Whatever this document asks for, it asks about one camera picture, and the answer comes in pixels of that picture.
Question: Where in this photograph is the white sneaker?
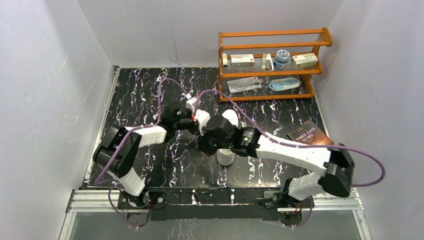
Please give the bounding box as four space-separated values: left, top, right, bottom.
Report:
216 109 239 167

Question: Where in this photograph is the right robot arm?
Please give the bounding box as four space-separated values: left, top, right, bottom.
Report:
198 115 355 207

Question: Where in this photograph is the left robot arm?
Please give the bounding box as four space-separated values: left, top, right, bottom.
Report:
92 107 200 208

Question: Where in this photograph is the white flat packet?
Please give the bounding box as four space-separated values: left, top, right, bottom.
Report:
227 76 263 94

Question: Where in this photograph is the white box on left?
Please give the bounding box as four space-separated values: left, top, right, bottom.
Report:
230 54 255 67

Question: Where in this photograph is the white box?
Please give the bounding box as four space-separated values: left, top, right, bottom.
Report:
230 54 255 67
291 52 319 69

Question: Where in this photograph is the blue oval package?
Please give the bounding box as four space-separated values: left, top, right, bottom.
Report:
268 77 300 92

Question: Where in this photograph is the orange wooden shelf rack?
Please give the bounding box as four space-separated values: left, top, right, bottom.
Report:
218 27 333 101

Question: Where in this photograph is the beige clip item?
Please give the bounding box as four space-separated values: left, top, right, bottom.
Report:
261 53 274 72

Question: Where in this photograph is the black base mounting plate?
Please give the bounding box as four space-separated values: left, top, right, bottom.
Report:
117 187 315 228

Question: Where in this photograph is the dark book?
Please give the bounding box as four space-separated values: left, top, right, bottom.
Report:
286 119 334 145

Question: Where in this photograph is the blue white round jar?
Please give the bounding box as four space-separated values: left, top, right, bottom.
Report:
273 49 291 70

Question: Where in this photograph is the white box on right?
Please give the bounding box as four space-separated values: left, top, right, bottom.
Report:
291 52 319 69

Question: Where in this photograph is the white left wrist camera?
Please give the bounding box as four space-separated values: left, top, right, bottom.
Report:
185 97 198 114

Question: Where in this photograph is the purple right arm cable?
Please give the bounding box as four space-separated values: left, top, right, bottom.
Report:
192 89 386 188

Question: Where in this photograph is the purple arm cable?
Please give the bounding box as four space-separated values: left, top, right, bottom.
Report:
192 89 386 188
94 77 193 229

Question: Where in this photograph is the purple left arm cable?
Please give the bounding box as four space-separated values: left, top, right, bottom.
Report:
94 77 193 229

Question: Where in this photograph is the aluminium rail frame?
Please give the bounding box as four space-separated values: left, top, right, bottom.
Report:
59 188 372 240

